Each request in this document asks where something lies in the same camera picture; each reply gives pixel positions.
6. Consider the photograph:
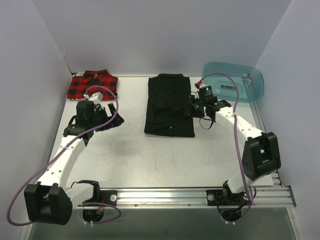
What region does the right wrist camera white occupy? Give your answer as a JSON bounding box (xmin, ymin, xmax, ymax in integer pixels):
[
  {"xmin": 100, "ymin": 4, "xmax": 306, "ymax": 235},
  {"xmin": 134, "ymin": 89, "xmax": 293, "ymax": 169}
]
[{"xmin": 194, "ymin": 80, "xmax": 204, "ymax": 89}]

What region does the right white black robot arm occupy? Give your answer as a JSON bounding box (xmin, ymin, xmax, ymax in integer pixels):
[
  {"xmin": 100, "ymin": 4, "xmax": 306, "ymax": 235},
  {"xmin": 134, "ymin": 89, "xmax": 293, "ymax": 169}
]
[{"xmin": 187, "ymin": 84, "xmax": 281, "ymax": 205}]

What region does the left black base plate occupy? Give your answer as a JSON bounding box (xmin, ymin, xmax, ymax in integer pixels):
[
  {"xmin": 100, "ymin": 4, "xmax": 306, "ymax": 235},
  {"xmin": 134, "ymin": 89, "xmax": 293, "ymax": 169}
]
[{"xmin": 94, "ymin": 189, "xmax": 118, "ymax": 206}]

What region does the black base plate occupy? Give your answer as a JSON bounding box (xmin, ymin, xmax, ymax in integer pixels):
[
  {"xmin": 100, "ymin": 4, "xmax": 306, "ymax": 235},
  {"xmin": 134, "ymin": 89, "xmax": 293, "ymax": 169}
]
[
  {"xmin": 94, "ymin": 189, "xmax": 118, "ymax": 206},
  {"xmin": 206, "ymin": 189, "xmax": 248, "ymax": 207}
]

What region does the red black plaid folded shirt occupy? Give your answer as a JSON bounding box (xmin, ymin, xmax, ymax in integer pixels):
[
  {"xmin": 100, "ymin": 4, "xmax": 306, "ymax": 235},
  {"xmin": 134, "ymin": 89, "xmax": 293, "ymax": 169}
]
[{"xmin": 66, "ymin": 69, "xmax": 118, "ymax": 101}]

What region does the aluminium front rail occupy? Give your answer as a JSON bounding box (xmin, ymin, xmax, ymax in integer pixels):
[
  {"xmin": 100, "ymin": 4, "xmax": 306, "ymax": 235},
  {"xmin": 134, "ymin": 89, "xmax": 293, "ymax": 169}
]
[{"xmin": 27, "ymin": 187, "xmax": 297, "ymax": 210}]

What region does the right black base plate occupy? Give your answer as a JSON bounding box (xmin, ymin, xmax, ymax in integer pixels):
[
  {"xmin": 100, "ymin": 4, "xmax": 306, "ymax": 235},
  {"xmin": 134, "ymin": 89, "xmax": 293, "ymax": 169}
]
[{"xmin": 206, "ymin": 189, "xmax": 248, "ymax": 207}]

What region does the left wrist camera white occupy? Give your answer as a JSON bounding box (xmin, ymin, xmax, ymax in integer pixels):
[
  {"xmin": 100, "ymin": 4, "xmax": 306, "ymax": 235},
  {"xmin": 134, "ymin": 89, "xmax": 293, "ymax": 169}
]
[{"xmin": 83, "ymin": 92, "xmax": 104, "ymax": 104}]

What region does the teal plastic bin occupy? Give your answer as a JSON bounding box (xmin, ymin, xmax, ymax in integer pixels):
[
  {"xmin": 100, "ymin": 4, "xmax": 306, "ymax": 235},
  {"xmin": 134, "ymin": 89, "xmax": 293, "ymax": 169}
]
[{"xmin": 201, "ymin": 62, "xmax": 265, "ymax": 103}]

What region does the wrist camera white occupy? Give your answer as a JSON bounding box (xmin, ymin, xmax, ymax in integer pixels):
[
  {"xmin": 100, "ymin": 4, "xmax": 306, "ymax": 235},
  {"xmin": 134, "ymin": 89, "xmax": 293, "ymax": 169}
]
[
  {"xmin": 194, "ymin": 80, "xmax": 204, "ymax": 89},
  {"xmin": 83, "ymin": 92, "xmax": 104, "ymax": 104}
]

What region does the black long sleeve shirt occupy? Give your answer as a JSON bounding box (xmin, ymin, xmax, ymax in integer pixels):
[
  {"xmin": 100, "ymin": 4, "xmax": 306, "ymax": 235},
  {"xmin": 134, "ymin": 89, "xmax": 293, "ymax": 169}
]
[{"xmin": 144, "ymin": 73, "xmax": 195, "ymax": 138}]

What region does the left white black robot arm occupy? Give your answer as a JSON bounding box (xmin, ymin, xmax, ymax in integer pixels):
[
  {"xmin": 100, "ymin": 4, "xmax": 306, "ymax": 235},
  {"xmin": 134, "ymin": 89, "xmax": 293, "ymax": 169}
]
[{"xmin": 23, "ymin": 100, "xmax": 124, "ymax": 225}]

